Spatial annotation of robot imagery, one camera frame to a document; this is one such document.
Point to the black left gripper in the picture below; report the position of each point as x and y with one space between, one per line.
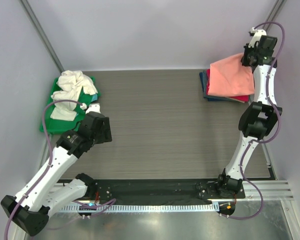
106 135

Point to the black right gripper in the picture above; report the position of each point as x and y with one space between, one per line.
245 62

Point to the salmon pink t-shirt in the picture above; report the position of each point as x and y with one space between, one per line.
229 78

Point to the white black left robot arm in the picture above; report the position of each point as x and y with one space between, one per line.
71 145

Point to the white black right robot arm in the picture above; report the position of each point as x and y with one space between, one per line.
261 116

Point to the light blue t-shirt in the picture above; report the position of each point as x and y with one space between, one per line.
94 97

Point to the red folded t-shirt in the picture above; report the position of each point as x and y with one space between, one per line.
241 99

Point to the green plastic bin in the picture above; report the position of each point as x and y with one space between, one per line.
59 126

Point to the cream white crumpled t-shirt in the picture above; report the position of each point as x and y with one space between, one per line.
71 84

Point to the navy blue folded t-shirt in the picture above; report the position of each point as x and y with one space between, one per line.
204 80

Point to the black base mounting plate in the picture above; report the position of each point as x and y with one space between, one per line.
161 191

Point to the white slotted cable duct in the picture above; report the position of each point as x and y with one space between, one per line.
76 208

